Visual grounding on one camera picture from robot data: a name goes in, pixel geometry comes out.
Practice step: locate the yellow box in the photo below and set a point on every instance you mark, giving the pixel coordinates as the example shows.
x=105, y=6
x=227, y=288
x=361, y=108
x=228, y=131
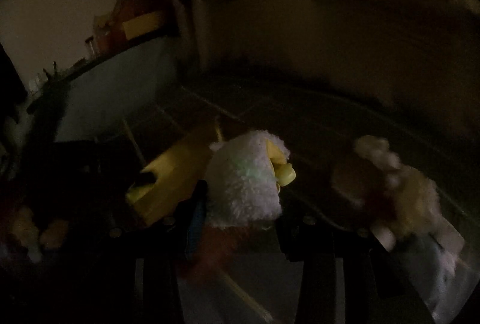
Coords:
x=173, y=175

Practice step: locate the cream fluffy sock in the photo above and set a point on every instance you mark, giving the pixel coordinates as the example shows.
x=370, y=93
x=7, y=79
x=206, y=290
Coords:
x=414, y=196

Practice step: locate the light blue fluffy sock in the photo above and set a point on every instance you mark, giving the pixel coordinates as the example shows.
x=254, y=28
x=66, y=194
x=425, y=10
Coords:
x=443, y=280

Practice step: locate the cardboard box on cabinet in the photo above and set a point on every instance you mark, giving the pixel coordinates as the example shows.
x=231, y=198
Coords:
x=141, y=25

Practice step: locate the white fluffy plush toy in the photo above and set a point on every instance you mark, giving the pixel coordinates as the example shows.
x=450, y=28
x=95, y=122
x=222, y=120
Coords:
x=244, y=178

